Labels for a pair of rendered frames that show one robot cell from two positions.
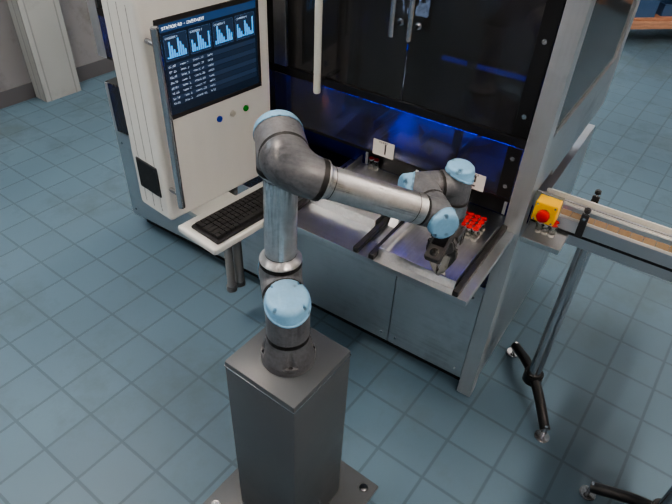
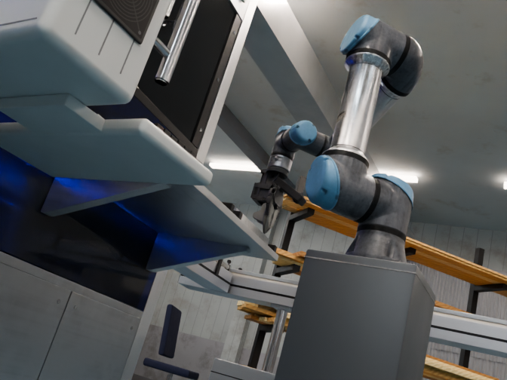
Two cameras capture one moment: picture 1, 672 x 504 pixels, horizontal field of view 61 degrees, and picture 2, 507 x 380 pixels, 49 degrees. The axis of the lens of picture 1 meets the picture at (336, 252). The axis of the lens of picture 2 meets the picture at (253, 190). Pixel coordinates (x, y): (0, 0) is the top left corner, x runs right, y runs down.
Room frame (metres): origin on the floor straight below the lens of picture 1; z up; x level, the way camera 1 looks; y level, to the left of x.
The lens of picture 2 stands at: (1.44, 1.35, 0.47)
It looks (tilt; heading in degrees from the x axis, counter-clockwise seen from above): 19 degrees up; 267
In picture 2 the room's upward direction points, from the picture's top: 17 degrees clockwise
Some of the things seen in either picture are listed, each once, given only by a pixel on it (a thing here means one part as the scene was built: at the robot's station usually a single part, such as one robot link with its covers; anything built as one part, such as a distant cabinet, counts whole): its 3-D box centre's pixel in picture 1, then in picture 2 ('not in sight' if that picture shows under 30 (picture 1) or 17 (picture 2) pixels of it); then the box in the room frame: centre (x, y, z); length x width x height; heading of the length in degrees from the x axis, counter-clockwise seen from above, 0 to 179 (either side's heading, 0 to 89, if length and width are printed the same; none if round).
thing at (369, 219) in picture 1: (367, 189); not in sight; (1.73, -0.10, 0.90); 0.34 x 0.26 x 0.04; 148
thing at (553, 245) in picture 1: (545, 235); not in sight; (1.55, -0.70, 0.87); 0.14 x 0.13 x 0.02; 148
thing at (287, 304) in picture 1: (287, 310); (384, 206); (1.05, 0.12, 0.96); 0.13 x 0.12 x 0.14; 14
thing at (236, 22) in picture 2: (534, 78); (210, 102); (1.58, -0.53, 1.40); 0.05 x 0.01 x 0.80; 58
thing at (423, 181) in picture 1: (423, 189); (303, 138); (1.24, -0.21, 1.22); 0.11 x 0.11 x 0.08; 14
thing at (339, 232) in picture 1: (399, 221); (162, 208); (1.58, -0.21, 0.87); 0.70 x 0.48 x 0.02; 58
